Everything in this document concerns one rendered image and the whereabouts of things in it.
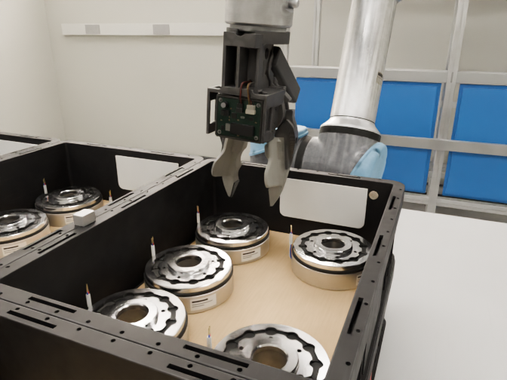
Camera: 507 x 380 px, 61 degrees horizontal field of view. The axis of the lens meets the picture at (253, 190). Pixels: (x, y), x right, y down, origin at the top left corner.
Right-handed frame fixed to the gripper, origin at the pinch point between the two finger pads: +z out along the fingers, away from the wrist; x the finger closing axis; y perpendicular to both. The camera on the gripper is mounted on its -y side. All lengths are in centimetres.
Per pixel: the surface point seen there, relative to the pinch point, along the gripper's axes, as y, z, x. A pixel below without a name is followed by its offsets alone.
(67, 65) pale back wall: -262, 32, -291
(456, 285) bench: -24.3, 19.9, 30.1
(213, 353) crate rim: 30.2, -1.5, 9.8
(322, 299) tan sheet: 7.7, 8.2, 12.4
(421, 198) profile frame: -177, 61, 26
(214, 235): 3.1, 6.4, -3.9
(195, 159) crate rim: -6.9, 0.0, -12.7
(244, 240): 3.3, 5.9, 0.6
